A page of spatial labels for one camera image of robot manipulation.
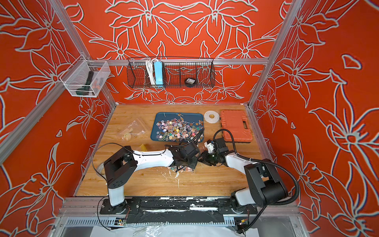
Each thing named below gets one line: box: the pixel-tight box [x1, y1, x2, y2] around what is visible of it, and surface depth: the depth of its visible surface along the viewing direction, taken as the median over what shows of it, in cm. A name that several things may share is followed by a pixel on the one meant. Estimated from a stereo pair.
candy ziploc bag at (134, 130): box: [119, 117, 149, 142], surface depth 105 cm
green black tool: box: [75, 71, 94, 96], surface depth 82 cm
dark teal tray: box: [151, 112, 205, 143], surface depth 105 cm
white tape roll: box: [203, 110, 220, 124], surface depth 112 cm
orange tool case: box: [220, 110, 253, 143], surface depth 103 cm
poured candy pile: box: [155, 114, 204, 143], surface depth 102 cm
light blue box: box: [153, 61, 164, 86], surface depth 92 cm
